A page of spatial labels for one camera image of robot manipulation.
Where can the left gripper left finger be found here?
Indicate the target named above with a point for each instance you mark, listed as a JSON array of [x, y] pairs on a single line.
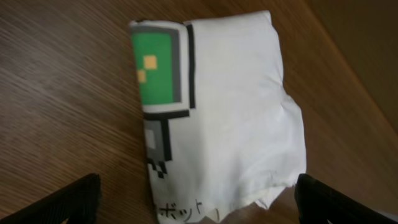
[[76, 203]]

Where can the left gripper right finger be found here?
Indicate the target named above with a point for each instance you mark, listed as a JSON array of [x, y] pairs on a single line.
[[319, 203]]

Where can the white garment green tag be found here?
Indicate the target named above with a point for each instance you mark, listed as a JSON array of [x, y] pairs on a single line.
[[221, 133]]

